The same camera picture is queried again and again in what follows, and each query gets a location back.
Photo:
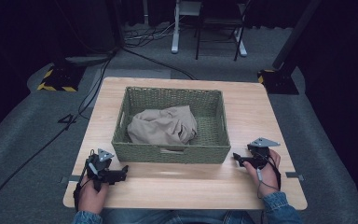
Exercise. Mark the beige crumpled cloth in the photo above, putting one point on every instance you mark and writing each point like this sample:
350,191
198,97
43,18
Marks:
163,126

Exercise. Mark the person's right hand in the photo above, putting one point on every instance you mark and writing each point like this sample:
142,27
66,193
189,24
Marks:
268,177

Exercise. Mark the green woven basket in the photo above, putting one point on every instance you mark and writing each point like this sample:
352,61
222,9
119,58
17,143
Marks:
209,133

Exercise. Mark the black metal chair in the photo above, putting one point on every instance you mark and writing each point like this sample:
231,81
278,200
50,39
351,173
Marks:
220,21

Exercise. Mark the white desk frame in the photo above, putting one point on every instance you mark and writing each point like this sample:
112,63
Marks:
176,34

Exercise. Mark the black striped stand base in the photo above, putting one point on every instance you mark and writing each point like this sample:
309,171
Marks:
278,82
60,79

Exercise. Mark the dark slanted stand pole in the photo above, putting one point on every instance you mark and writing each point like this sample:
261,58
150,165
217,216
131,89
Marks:
295,34

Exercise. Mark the grey tape strip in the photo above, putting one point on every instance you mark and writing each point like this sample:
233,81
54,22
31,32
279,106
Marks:
71,179
294,175

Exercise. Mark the person's left hand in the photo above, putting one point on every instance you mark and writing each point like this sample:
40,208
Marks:
91,197

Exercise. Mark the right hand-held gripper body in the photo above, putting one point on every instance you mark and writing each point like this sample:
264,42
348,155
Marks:
259,154

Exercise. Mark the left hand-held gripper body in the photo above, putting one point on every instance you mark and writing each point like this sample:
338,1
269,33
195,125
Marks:
101,169

